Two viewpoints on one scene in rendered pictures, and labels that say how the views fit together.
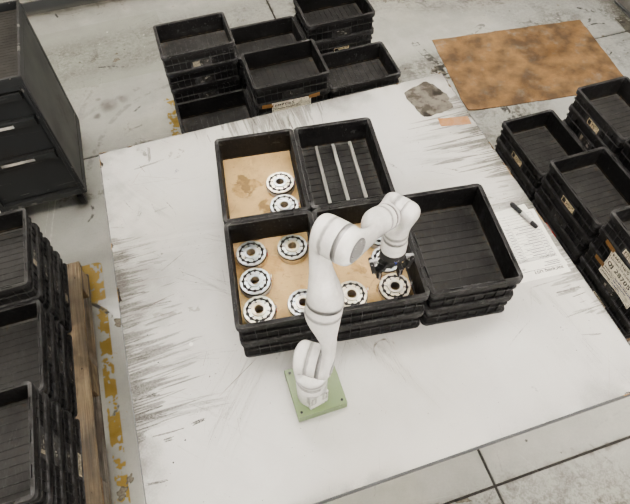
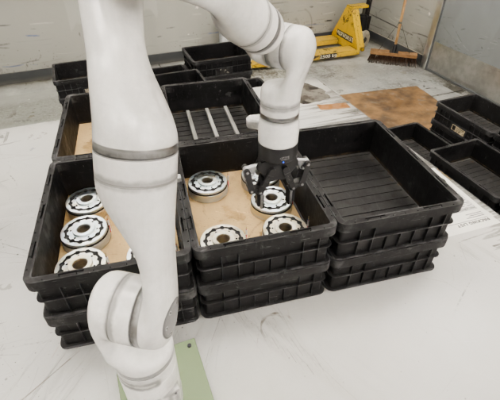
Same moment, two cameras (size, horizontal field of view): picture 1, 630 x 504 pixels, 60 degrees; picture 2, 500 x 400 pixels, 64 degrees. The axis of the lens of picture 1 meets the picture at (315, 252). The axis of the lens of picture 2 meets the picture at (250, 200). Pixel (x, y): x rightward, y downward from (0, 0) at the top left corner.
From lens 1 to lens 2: 0.95 m
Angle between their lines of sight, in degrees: 18
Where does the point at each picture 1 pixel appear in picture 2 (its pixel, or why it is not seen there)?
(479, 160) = not seen: hidden behind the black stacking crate
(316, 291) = (102, 94)
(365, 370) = (249, 359)
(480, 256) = (392, 197)
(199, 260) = (30, 230)
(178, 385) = not seen: outside the picture
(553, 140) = (422, 148)
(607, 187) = (489, 175)
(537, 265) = (458, 218)
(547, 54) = (397, 105)
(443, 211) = (336, 158)
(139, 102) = not seen: hidden behind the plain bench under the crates
